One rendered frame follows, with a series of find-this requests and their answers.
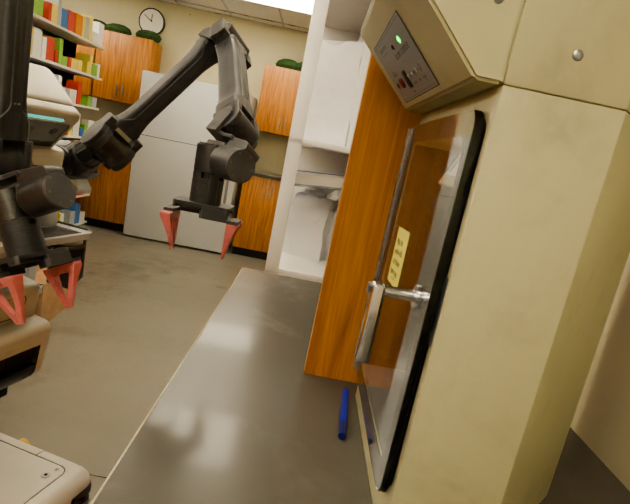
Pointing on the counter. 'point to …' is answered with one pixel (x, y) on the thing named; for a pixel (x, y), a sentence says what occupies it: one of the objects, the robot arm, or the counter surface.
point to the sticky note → (398, 256)
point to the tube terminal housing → (532, 256)
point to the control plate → (404, 59)
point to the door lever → (379, 313)
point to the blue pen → (343, 414)
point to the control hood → (451, 43)
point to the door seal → (439, 297)
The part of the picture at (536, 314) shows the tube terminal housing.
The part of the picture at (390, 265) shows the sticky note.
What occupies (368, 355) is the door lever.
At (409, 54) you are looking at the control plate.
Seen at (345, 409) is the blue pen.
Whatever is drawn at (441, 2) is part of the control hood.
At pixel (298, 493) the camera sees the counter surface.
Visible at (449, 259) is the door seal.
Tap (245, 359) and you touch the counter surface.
